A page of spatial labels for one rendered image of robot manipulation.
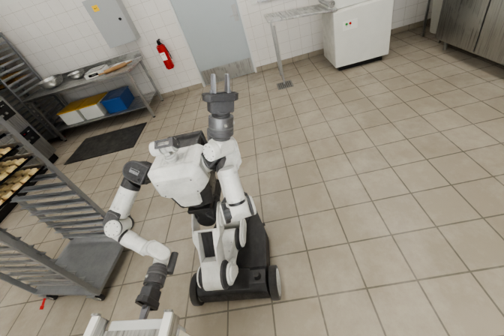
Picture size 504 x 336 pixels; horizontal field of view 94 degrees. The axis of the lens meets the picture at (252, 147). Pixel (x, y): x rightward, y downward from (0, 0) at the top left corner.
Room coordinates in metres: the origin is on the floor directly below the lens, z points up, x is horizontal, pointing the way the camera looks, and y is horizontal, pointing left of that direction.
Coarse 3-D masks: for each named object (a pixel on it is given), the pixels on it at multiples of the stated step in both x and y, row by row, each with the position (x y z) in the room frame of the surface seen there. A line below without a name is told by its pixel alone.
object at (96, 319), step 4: (92, 316) 0.43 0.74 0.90; (96, 316) 0.43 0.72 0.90; (100, 316) 0.43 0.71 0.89; (92, 320) 0.42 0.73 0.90; (96, 320) 0.41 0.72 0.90; (100, 320) 0.42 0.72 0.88; (104, 320) 0.42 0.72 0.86; (108, 320) 0.43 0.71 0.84; (88, 324) 0.41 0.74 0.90; (92, 324) 0.41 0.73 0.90; (96, 324) 0.40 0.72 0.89; (100, 324) 0.41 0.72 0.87; (104, 324) 0.41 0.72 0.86; (88, 328) 0.40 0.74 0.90; (92, 328) 0.39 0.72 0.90; (96, 328) 0.39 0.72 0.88; (100, 328) 0.40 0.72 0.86; (104, 328) 0.40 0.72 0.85; (88, 332) 0.38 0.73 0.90; (92, 332) 0.38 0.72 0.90; (96, 332) 0.39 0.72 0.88; (100, 332) 0.39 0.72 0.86
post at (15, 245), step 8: (0, 232) 1.00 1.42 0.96; (0, 240) 0.97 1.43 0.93; (8, 240) 0.99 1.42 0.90; (16, 248) 0.97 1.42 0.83; (24, 248) 0.99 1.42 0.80; (32, 256) 0.98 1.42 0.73; (40, 256) 0.99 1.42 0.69; (40, 264) 0.98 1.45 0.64; (48, 264) 0.98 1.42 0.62; (56, 272) 0.98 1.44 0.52; (64, 272) 0.99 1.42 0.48; (72, 280) 0.97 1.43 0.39; (80, 280) 0.99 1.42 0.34; (88, 288) 0.98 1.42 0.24; (96, 288) 1.00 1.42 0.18
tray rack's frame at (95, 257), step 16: (32, 208) 1.60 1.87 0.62; (80, 240) 1.54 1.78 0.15; (96, 240) 1.48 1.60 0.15; (112, 240) 1.42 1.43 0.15; (48, 256) 1.40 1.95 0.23; (64, 256) 1.41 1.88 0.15; (80, 256) 1.36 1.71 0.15; (96, 256) 1.30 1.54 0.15; (112, 256) 1.25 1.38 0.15; (0, 272) 1.18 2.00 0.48; (80, 272) 1.20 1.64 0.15; (96, 272) 1.15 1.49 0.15; (32, 288) 1.17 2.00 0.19; (48, 288) 1.16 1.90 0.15; (64, 288) 1.11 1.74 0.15; (80, 288) 1.06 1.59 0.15
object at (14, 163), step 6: (0, 162) 1.43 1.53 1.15; (6, 162) 1.40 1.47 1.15; (12, 162) 1.37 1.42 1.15; (18, 162) 1.35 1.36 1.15; (0, 168) 1.35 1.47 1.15; (6, 168) 1.32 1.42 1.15; (12, 168) 1.29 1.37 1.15; (0, 174) 1.31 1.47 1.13; (6, 174) 1.25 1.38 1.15; (0, 180) 1.22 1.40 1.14
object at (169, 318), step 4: (164, 312) 0.37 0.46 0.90; (168, 312) 0.36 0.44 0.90; (172, 312) 0.36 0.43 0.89; (164, 316) 0.35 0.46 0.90; (168, 316) 0.35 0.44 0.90; (172, 316) 0.35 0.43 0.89; (176, 316) 0.36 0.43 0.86; (164, 320) 0.34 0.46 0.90; (168, 320) 0.34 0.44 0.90; (172, 320) 0.34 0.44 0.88; (176, 320) 0.35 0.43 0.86; (164, 324) 0.33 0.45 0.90; (168, 324) 0.33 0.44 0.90; (172, 324) 0.33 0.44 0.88; (176, 324) 0.34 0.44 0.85; (160, 328) 0.32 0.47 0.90; (164, 328) 0.32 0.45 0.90; (168, 328) 0.32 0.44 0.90; (172, 328) 0.32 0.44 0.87; (176, 328) 0.33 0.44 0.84; (160, 332) 0.31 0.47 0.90; (164, 332) 0.31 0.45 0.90; (168, 332) 0.31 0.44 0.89; (172, 332) 0.31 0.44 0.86
